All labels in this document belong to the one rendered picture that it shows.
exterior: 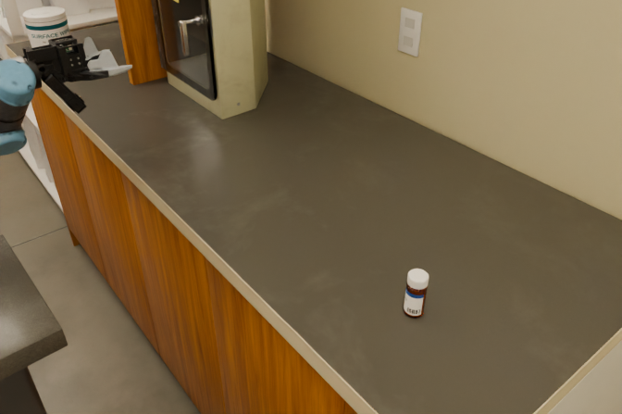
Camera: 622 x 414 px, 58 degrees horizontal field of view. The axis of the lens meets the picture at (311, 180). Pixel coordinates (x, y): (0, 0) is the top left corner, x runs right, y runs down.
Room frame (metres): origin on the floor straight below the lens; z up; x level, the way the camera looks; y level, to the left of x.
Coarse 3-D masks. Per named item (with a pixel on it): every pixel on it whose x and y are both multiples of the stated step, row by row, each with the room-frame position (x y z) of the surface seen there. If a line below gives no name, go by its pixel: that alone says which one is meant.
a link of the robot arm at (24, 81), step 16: (0, 64) 0.96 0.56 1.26; (16, 64) 0.97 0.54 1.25; (0, 80) 0.93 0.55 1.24; (16, 80) 0.94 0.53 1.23; (32, 80) 0.96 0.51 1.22; (0, 96) 0.93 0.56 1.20; (16, 96) 0.93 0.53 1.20; (32, 96) 0.98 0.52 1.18; (0, 112) 0.95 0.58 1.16; (16, 112) 0.96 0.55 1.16
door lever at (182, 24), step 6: (198, 18) 1.39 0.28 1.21; (180, 24) 1.36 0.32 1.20; (186, 24) 1.37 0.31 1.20; (198, 24) 1.39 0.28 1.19; (180, 30) 1.37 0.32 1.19; (186, 30) 1.37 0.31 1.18; (180, 36) 1.37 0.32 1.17; (186, 36) 1.37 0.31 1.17; (186, 42) 1.37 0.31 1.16; (186, 48) 1.36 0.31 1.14; (186, 54) 1.36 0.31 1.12
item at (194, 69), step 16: (160, 0) 1.56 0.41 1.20; (192, 0) 1.41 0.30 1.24; (160, 16) 1.58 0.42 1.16; (176, 16) 1.49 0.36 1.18; (192, 16) 1.42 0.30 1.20; (208, 16) 1.37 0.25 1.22; (176, 32) 1.51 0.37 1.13; (192, 32) 1.43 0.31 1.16; (208, 32) 1.36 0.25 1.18; (176, 48) 1.52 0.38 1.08; (192, 48) 1.44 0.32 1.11; (208, 48) 1.37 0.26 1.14; (176, 64) 1.53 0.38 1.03; (192, 64) 1.45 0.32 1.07; (208, 64) 1.37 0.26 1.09; (192, 80) 1.46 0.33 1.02; (208, 80) 1.38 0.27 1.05; (208, 96) 1.39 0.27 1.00
